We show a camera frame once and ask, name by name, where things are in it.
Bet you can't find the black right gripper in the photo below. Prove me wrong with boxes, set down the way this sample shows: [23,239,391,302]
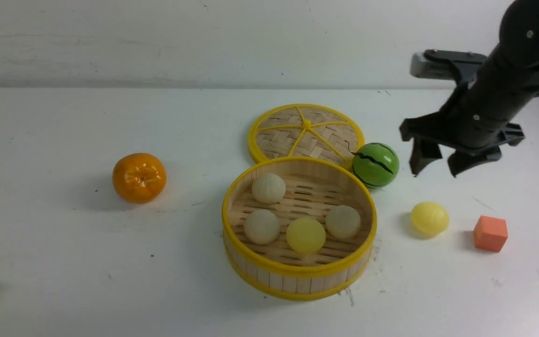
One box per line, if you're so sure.
[400,45,539,177]

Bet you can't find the yellow bun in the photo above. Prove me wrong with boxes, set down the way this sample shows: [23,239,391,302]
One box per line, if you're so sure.
[286,217,327,254]
[411,201,450,237]

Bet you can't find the beige bun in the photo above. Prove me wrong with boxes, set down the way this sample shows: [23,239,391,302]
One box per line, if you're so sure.
[325,205,361,239]

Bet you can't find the white bun outside tray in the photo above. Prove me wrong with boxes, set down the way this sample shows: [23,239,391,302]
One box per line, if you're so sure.
[252,173,286,205]

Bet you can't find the white bun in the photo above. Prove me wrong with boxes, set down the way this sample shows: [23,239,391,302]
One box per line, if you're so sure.
[243,209,282,245]

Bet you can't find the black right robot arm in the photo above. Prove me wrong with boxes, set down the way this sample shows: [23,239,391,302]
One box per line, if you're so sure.
[400,0,539,176]

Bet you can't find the bamboo steamer tray yellow rims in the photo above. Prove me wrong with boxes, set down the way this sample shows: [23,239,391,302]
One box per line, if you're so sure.
[222,157,377,301]

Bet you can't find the woven bamboo steamer lid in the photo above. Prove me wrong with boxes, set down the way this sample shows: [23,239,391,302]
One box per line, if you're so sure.
[247,104,365,170]

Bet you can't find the green toy watermelon ball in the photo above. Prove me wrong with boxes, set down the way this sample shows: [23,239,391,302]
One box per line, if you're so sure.
[351,142,400,189]

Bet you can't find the orange foam cube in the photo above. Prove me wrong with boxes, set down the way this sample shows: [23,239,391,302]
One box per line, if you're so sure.
[473,215,508,253]

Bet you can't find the orange toy tangerine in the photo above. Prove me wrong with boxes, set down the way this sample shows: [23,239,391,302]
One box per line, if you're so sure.
[112,152,167,204]

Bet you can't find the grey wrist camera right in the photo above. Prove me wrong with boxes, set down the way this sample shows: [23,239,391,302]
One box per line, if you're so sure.
[410,49,487,85]

